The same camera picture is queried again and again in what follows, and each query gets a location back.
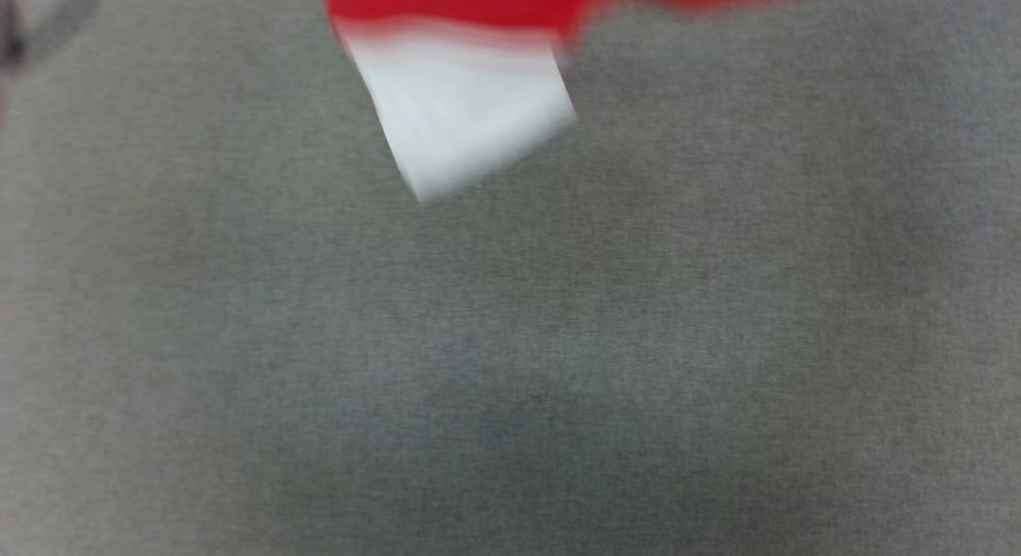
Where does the grey fabric sofa cushion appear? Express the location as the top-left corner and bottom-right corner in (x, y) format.
(0, 0), (1021, 556)

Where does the red white jersey garment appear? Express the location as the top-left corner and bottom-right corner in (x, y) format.
(323, 0), (824, 205)

